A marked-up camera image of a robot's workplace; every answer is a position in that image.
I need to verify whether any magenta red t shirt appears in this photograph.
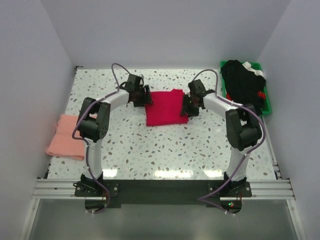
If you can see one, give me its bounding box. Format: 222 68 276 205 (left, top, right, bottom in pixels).
145 89 189 127

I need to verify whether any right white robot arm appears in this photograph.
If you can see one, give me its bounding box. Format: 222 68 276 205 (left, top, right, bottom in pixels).
180 79 266 197

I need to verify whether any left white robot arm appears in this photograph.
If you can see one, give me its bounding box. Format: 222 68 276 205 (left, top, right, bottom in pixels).
72 74 152 196

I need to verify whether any black t shirt in bin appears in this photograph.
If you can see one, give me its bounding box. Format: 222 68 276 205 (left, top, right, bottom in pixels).
220 60 266 116

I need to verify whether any green plastic bin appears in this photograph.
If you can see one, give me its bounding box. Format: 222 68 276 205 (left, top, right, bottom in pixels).
220 61 272 116

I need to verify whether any red garment in bin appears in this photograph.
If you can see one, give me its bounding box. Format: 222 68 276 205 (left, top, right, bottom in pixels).
226 91 267 101

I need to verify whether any white garment in bin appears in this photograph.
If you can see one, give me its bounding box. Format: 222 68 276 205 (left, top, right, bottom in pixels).
242 61 264 77

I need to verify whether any folded peach t shirt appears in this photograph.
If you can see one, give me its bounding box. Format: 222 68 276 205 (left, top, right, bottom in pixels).
45 114 85 161

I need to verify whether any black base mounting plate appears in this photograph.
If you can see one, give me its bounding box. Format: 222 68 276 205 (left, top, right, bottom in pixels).
73 179 252 210

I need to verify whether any aluminium rail frame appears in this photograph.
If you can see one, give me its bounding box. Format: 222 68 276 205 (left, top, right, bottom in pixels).
31 160 307 240

